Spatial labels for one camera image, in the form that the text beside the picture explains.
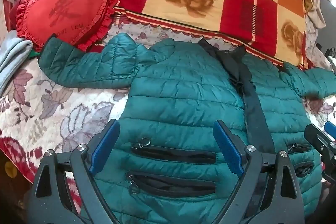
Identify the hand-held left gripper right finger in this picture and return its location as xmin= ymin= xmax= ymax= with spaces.
xmin=210 ymin=120 xmax=306 ymax=224

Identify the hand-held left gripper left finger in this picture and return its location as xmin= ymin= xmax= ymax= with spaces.
xmin=26 ymin=119 xmax=121 ymax=224

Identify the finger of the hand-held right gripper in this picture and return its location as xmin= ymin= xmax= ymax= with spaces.
xmin=304 ymin=123 xmax=336 ymax=161
xmin=324 ymin=120 xmax=336 ymax=142

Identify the green puffer jacket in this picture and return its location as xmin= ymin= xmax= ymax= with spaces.
xmin=38 ymin=33 xmax=336 ymax=224

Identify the plush leaf-pattern blanket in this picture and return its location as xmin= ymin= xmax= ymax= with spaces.
xmin=0 ymin=51 xmax=336 ymax=214

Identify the beige small-flower bed sheet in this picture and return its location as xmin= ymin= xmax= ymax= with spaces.
xmin=97 ymin=13 xmax=327 ymax=68

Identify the light blue folded cloth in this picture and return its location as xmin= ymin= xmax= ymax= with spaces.
xmin=0 ymin=30 xmax=34 ymax=96

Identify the red heart-shaped ruffled pillow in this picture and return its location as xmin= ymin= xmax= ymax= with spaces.
xmin=16 ymin=0 xmax=120 ymax=52

